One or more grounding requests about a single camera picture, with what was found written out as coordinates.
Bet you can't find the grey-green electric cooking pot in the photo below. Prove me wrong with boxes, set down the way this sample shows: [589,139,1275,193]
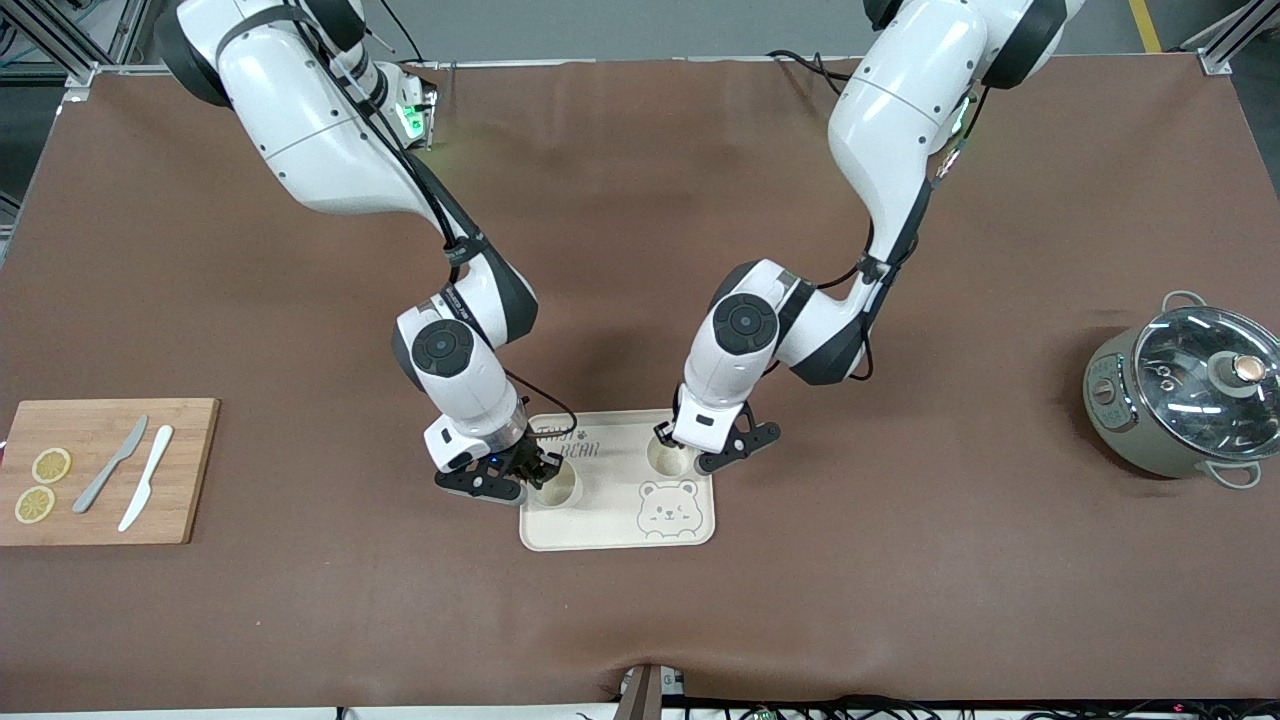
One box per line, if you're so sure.
[1083,290,1266,491]

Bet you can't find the brown table cover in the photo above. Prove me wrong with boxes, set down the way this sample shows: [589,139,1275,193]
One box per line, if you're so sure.
[0,55,1280,713]

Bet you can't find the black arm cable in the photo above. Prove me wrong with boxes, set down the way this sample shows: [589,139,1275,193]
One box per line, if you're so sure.
[290,0,579,443]
[765,85,991,383]

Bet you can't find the white IKEA cup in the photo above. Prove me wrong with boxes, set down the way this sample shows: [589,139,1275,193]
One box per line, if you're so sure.
[647,438,701,478]
[533,458,584,509]

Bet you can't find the glass pot lid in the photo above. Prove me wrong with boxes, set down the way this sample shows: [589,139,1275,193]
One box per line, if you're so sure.
[1133,305,1280,463]

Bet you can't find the white plastic knife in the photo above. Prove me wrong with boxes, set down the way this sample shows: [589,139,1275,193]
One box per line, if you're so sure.
[117,424,175,533]

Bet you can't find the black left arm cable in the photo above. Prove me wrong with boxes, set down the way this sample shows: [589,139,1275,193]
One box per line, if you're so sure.
[765,85,991,383]

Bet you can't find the metal bracket at table edge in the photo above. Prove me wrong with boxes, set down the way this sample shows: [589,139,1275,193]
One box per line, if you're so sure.
[618,663,687,720]

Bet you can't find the grey plastic knife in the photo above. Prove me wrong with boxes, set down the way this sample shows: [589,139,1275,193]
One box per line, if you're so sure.
[72,414,150,515]

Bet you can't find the aluminium frame profile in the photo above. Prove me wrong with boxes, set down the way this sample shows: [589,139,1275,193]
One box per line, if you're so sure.
[0,0,151,101]
[1180,0,1280,77]

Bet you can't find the wooden cutting board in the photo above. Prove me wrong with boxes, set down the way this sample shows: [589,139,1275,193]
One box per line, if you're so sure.
[0,398,221,547]

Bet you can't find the thin black base cable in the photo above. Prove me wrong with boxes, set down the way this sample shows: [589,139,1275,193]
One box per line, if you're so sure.
[375,0,443,69]

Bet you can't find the beige bear print tray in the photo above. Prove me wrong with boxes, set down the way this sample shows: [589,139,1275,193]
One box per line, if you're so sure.
[519,407,717,552]

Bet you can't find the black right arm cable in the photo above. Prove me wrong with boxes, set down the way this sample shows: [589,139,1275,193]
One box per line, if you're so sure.
[290,0,579,443]

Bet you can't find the black cables at arm base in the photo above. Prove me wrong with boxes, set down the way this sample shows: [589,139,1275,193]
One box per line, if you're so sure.
[766,48,853,97]

